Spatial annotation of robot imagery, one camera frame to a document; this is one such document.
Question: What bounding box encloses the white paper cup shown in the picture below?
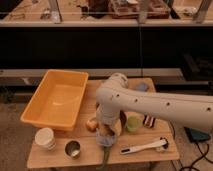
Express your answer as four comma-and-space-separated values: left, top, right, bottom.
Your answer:
35, 128, 56, 149

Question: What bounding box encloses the white handled brush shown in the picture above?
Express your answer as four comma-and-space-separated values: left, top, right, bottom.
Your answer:
120, 138, 168, 155

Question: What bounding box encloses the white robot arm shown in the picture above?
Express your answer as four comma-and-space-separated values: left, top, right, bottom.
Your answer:
96, 73, 213, 134

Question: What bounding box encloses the metal cup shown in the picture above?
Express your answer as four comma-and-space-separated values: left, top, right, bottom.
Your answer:
65, 141, 80, 158

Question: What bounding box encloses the striped toy cake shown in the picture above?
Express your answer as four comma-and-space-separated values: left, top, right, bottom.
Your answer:
143, 115, 156, 128

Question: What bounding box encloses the light blue towel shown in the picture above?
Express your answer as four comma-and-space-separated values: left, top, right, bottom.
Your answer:
96, 133, 117, 147

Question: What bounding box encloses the yellow round fruit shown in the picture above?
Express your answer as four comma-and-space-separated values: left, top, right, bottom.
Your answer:
86, 118, 98, 132

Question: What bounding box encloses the blue small object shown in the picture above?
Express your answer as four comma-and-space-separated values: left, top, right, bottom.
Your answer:
135, 83, 148, 92

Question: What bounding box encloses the black foot pedal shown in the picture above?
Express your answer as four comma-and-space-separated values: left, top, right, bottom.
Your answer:
184, 127, 211, 143

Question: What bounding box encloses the green cucumber toy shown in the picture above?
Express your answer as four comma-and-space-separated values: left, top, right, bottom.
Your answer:
100, 146, 111, 169

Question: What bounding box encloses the yellow plastic bin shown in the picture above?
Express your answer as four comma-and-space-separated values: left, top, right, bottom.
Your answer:
21, 70, 88, 131

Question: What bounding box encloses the green plastic cup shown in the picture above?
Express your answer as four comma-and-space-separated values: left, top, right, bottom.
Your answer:
126, 116, 141, 132

